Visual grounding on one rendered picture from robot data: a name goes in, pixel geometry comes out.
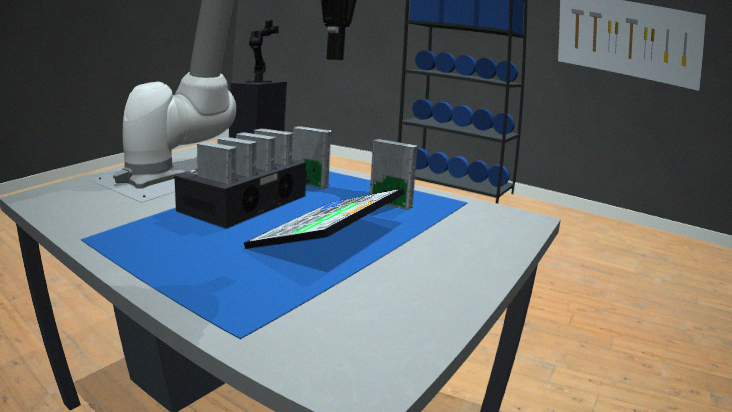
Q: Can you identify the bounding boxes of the blue mat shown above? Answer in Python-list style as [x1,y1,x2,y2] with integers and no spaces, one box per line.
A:
[81,171,467,339]

